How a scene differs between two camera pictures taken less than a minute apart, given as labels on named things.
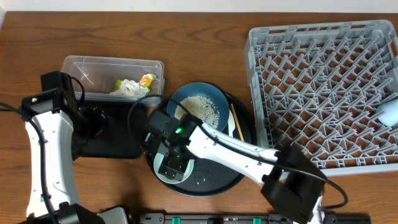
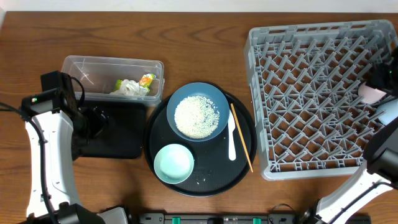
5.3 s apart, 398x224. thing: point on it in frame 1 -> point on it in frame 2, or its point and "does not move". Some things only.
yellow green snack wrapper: x=146 y=81 does not move
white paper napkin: x=130 y=88 does not move
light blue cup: x=390 y=117 does not move
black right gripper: x=173 y=167 -> x=380 y=79
